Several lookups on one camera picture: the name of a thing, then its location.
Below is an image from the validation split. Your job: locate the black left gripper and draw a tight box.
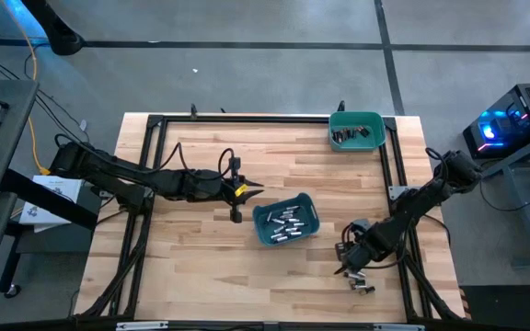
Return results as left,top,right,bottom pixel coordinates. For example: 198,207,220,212
195,157,265,225

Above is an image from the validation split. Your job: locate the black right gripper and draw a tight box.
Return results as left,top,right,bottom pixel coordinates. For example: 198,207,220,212
334,219,377,277

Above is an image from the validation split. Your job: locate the dark teal plastic bin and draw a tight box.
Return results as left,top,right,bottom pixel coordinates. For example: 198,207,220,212
251,191,321,247

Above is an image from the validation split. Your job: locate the green plastic bin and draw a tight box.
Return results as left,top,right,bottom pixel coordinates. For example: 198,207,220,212
328,111,387,153

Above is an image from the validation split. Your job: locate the black hazard-striped mat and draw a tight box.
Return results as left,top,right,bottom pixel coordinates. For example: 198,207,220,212
457,284,530,331

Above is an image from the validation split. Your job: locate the white paper sheet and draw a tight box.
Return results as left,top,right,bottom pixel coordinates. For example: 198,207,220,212
18,174,84,226

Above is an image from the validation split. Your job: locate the black support beam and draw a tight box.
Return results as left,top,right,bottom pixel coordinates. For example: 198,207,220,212
0,168,99,231

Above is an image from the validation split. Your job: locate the black stand foot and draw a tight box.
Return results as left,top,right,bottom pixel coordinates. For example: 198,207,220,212
19,0,86,57

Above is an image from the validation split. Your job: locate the black table leg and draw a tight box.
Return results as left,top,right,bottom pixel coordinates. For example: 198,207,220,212
0,223,23,295

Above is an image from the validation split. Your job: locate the grey side table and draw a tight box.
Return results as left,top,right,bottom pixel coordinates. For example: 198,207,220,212
0,78,40,198

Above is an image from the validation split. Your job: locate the black aluminium table frame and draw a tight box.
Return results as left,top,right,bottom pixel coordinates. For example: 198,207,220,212
74,112,467,331

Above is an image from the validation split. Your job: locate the silver metal bracket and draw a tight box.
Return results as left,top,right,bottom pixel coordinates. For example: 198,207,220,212
115,321,169,331
373,323,426,331

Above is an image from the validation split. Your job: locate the black floor cable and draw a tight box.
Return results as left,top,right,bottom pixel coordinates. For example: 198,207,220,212
0,45,91,148

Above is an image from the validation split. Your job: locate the yellow cable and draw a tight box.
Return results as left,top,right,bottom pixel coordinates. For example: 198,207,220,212
0,0,52,177

